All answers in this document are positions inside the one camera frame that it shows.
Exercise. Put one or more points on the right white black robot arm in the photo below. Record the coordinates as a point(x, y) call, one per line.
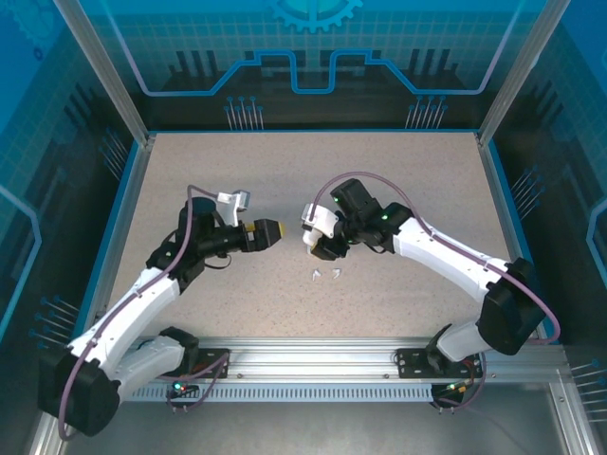
point(441, 251)

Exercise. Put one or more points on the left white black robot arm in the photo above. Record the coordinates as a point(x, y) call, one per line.
point(142, 308)

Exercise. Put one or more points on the lit LED connector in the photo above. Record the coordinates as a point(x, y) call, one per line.
point(455, 387)
point(180, 387)

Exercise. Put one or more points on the aluminium table side rail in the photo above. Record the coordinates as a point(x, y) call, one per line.
point(127, 213)
point(498, 199)

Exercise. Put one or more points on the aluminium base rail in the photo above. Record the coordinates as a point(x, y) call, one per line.
point(313, 355)

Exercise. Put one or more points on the aluminium frame post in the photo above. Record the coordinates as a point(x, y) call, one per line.
point(107, 71)
point(40, 445)
point(520, 71)
point(574, 426)

